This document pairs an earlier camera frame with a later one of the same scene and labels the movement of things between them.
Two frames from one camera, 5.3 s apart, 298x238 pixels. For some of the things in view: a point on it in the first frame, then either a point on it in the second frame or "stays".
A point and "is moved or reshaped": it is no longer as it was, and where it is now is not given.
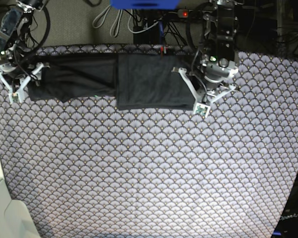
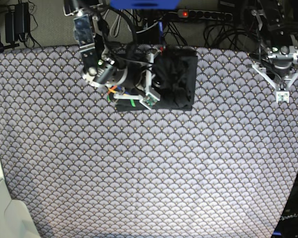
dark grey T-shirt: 135,82 is moved or reshaped
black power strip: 189,14 stays
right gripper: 214,72 to 281,61
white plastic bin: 8,218 stays
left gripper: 14,64 to 109,72
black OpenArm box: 294,221 stays
